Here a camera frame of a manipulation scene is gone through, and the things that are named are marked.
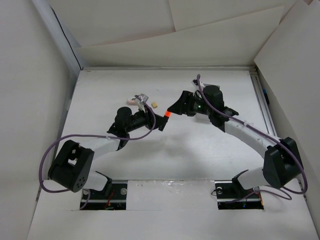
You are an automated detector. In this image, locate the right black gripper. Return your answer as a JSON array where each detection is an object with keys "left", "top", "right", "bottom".
[{"left": 167, "top": 90, "right": 213, "bottom": 117}]

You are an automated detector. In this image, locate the orange highlighter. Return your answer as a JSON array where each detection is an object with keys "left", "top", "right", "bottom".
[{"left": 163, "top": 111, "right": 171, "bottom": 120}]

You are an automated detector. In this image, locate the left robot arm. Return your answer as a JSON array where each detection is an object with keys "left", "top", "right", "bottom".
[{"left": 48, "top": 106, "right": 170, "bottom": 199}]

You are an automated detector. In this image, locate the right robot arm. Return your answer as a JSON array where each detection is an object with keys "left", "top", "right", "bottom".
[{"left": 167, "top": 85, "right": 306, "bottom": 197}]

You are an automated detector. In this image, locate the tan small eraser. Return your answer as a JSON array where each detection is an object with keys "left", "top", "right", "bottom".
[{"left": 151, "top": 102, "right": 158, "bottom": 109}]

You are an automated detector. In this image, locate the pink white eraser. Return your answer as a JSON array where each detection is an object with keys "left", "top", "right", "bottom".
[{"left": 126, "top": 98, "right": 137, "bottom": 106}]

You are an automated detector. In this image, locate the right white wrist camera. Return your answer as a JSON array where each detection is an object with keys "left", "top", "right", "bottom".
[{"left": 191, "top": 79, "right": 205, "bottom": 90}]

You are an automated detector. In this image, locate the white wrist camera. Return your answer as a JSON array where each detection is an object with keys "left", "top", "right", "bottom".
[
  {"left": 134, "top": 93, "right": 149, "bottom": 111},
  {"left": 191, "top": 79, "right": 205, "bottom": 90}
]

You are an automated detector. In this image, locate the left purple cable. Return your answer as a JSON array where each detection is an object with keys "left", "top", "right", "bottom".
[{"left": 39, "top": 94, "right": 157, "bottom": 210}]

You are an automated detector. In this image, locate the purple cable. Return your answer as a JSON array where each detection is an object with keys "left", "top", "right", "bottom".
[
  {"left": 196, "top": 73, "right": 308, "bottom": 202},
  {"left": 39, "top": 94, "right": 157, "bottom": 210}
]

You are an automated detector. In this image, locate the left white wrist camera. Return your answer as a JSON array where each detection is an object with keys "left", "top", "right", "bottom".
[{"left": 134, "top": 93, "right": 149, "bottom": 111}]

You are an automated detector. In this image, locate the aluminium frame rail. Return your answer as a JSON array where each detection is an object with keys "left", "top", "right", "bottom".
[{"left": 249, "top": 67, "right": 278, "bottom": 137}]

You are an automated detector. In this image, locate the blue object on rail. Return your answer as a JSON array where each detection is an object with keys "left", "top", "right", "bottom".
[{"left": 262, "top": 88, "right": 270, "bottom": 105}]

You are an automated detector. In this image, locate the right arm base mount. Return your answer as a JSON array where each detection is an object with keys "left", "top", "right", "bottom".
[{"left": 211, "top": 170, "right": 264, "bottom": 210}]

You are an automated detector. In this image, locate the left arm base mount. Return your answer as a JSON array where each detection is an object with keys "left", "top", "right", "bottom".
[{"left": 79, "top": 171, "right": 128, "bottom": 211}]

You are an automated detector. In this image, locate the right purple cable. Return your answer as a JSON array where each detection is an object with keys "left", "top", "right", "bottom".
[{"left": 196, "top": 73, "right": 308, "bottom": 202}]

